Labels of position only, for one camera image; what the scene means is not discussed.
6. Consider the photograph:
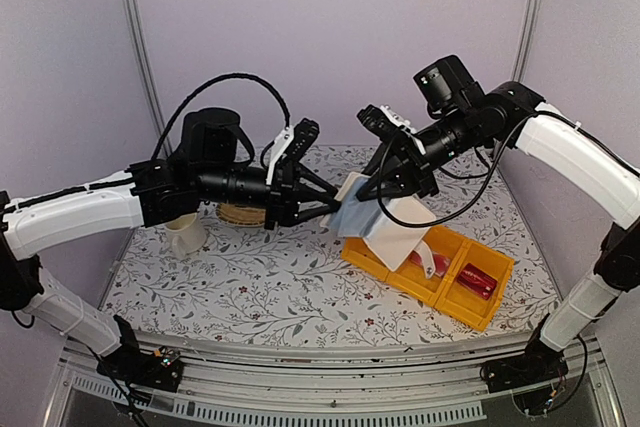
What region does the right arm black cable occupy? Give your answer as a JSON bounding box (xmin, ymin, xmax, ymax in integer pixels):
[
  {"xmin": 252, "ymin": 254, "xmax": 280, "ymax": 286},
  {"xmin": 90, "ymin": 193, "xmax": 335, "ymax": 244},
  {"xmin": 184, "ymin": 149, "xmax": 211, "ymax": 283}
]
[{"xmin": 372, "ymin": 111, "xmax": 640, "ymax": 231}]

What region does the red card stack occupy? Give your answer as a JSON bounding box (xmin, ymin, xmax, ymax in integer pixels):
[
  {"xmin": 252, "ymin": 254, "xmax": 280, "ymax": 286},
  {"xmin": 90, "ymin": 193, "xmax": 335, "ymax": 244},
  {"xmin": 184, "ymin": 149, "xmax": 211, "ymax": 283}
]
[{"xmin": 456, "ymin": 263, "xmax": 498, "ymax": 300}]

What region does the aluminium frame post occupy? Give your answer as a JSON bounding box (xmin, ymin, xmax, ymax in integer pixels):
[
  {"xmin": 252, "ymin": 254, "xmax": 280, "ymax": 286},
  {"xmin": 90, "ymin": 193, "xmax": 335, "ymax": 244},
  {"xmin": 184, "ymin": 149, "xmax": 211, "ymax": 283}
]
[
  {"xmin": 122, "ymin": 0, "xmax": 165, "ymax": 136},
  {"xmin": 511, "ymin": 0, "xmax": 543, "ymax": 82}
]

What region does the pink circle card stack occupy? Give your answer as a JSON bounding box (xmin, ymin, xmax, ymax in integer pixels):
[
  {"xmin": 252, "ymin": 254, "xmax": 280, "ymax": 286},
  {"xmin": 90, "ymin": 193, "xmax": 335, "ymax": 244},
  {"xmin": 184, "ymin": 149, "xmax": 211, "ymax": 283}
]
[{"xmin": 409, "ymin": 251, "xmax": 451, "ymax": 279}]

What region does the white ceramic mug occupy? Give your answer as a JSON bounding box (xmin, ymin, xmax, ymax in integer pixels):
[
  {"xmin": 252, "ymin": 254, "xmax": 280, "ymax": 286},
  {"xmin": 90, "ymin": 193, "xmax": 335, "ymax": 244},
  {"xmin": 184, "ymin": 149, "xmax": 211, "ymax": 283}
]
[{"xmin": 164, "ymin": 213, "xmax": 207, "ymax": 259}]

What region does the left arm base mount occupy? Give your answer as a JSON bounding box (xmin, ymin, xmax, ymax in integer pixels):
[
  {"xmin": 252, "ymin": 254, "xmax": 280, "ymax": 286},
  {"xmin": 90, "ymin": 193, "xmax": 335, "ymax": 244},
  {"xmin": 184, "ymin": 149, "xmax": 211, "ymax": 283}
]
[{"xmin": 97, "ymin": 315, "xmax": 184, "ymax": 393}]

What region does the left aluminium frame post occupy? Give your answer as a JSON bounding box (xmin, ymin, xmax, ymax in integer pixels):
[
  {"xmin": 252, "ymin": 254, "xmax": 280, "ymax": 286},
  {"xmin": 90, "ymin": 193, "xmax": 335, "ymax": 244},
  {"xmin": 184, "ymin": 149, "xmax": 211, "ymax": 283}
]
[{"xmin": 122, "ymin": 0, "xmax": 165, "ymax": 136}]

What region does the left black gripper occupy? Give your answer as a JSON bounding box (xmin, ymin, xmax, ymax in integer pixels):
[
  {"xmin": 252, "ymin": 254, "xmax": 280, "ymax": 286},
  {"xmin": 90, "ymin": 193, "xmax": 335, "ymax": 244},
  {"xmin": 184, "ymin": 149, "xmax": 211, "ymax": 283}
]
[{"xmin": 196, "ymin": 164, "xmax": 343, "ymax": 231}]

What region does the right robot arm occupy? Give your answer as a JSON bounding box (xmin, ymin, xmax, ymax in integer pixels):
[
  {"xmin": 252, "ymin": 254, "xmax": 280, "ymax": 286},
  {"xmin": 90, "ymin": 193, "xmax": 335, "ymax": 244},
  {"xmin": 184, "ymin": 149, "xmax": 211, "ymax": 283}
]
[{"xmin": 357, "ymin": 55, "xmax": 639, "ymax": 383}]

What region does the front aluminium rail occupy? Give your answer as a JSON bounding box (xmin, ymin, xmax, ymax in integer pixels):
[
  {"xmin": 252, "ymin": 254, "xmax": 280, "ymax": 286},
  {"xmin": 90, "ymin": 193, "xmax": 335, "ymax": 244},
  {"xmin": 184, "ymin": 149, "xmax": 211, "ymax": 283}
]
[{"xmin": 42, "ymin": 334, "xmax": 626, "ymax": 427}]

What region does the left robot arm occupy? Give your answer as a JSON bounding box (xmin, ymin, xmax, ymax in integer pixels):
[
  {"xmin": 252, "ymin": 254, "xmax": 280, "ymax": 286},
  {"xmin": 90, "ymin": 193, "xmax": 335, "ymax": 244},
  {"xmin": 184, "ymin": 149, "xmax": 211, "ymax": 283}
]
[{"xmin": 1, "ymin": 107, "xmax": 340, "ymax": 381}]

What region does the woven bamboo tray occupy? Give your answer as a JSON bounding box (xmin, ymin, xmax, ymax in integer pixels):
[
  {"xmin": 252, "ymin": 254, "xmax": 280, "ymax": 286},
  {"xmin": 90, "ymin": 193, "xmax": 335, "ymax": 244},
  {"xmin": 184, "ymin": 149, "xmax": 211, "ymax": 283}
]
[{"xmin": 216, "ymin": 203, "xmax": 266, "ymax": 227}]

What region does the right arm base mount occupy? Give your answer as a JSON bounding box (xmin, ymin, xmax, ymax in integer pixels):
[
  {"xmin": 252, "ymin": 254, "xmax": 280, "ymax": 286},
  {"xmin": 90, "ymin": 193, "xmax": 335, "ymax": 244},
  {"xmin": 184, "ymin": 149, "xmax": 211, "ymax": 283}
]
[{"xmin": 479, "ymin": 332, "xmax": 589, "ymax": 418}]

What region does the right aluminium frame post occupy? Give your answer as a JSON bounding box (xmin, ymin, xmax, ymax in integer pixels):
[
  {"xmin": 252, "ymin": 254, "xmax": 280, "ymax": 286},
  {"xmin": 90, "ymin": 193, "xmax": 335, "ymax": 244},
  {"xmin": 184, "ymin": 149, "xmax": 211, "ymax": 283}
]
[{"xmin": 511, "ymin": 0, "xmax": 543, "ymax": 82}]

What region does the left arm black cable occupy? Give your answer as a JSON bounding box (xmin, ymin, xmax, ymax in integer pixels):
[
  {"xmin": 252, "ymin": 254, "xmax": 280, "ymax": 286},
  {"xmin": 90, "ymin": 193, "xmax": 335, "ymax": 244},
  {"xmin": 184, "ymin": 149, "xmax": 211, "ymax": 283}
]
[{"xmin": 152, "ymin": 73, "xmax": 292, "ymax": 163}]

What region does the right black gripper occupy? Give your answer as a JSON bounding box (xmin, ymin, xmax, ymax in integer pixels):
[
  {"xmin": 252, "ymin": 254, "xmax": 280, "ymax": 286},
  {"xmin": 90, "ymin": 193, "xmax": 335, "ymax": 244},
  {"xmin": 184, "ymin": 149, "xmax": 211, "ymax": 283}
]
[{"xmin": 352, "ymin": 104, "xmax": 479, "ymax": 199}]

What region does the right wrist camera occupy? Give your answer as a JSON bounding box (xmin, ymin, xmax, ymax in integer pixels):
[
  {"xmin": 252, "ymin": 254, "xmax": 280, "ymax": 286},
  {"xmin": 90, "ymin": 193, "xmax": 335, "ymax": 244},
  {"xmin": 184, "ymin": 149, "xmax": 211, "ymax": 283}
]
[{"xmin": 356, "ymin": 105, "xmax": 426, "ymax": 155}]

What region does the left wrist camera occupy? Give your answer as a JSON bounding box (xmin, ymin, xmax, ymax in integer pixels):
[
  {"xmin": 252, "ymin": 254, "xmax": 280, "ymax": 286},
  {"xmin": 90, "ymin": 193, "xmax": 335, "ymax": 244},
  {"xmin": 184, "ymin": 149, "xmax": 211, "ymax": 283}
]
[{"xmin": 266, "ymin": 118, "xmax": 320, "ymax": 186}]

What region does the yellow three-compartment bin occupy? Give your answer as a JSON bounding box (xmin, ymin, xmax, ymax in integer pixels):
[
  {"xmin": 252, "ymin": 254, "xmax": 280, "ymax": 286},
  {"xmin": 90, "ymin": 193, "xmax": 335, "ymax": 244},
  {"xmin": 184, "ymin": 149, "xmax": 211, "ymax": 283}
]
[{"xmin": 341, "ymin": 226, "xmax": 515, "ymax": 332}]

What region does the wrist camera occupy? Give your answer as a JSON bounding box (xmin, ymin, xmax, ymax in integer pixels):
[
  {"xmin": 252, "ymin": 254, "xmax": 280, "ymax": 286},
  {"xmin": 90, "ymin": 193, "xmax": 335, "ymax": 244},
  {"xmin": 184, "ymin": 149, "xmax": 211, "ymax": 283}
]
[
  {"xmin": 266, "ymin": 118, "xmax": 320, "ymax": 186},
  {"xmin": 356, "ymin": 105, "xmax": 426, "ymax": 155}
]

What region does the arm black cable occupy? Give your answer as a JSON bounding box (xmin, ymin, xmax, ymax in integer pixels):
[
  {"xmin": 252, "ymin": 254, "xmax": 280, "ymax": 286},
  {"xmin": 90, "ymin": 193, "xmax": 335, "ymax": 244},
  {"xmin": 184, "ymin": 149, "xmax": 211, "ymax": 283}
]
[
  {"xmin": 372, "ymin": 111, "xmax": 640, "ymax": 231},
  {"xmin": 152, "ymin": 73, "xmax": 292, "ymax": 163}
]

